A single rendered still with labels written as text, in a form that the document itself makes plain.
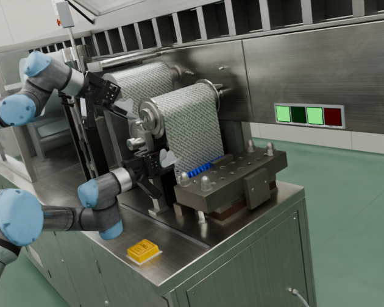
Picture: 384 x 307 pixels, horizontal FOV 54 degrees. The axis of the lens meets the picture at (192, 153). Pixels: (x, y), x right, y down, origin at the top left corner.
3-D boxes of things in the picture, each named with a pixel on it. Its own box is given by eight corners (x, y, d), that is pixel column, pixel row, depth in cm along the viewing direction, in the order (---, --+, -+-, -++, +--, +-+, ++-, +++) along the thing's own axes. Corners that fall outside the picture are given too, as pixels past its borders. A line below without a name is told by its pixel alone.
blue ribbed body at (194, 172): (180, 183, 132) (178, 175, 131) (223, 161, 144) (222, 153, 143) (186, 186, 129) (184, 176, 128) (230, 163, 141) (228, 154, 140)
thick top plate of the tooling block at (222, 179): (177, 202, 128) (173, 186, 126) (255, 159, 150) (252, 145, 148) (208, 214, 115) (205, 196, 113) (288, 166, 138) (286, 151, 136)
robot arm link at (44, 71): (19, 71, 107) (33, 45, 105) (55, 88, 114) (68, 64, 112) (22, 79, 101) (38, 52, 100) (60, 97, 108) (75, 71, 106)
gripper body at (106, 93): (124, 88, 118) (90, 70, 110) (113, 113, 117) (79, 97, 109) (112, 88, 124) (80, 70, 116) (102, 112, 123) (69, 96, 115)
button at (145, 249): (128, 256, 115) (126, 249, 114) (147, 245, 119) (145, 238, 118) (140, 264, 110) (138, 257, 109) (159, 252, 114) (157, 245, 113)
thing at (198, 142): (176, 181, 132) (164, 130, 126) (224, 157, 145) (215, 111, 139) (177, 181, 131) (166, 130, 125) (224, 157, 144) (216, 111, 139)
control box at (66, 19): (59, 29, 164) (52, 5, 160) (75, 26, 165) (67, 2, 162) (58, 28, 157) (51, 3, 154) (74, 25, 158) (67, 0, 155)
